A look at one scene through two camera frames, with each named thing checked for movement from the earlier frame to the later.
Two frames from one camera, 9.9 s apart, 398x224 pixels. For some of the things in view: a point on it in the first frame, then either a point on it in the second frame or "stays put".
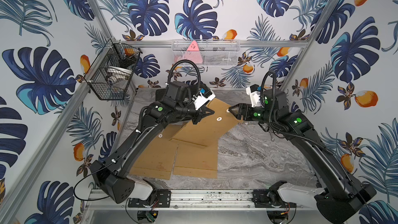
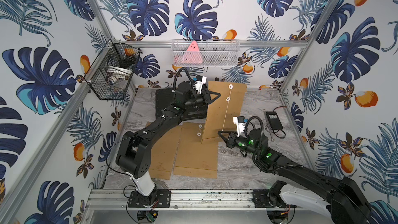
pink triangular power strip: x=192 y=54 stays put
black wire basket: x=109 y=74 stays put
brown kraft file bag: x=206 y=129 → x=220 y=113
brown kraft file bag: x=157 y=159 stays put
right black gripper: x=245 y=108 → x=231 y=140
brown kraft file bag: x=196 y=161 stays put
